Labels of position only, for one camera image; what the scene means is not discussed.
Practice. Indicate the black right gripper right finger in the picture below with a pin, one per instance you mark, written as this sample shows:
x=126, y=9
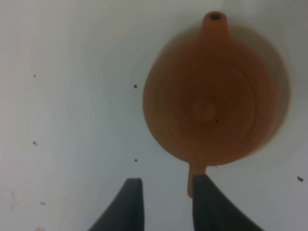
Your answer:
x=213, y=211

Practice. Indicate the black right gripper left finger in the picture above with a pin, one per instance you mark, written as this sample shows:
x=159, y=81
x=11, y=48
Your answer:
x=126, y=211

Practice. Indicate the brown clay teapot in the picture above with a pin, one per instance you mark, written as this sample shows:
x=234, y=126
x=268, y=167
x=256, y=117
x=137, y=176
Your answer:
x=211, y=100

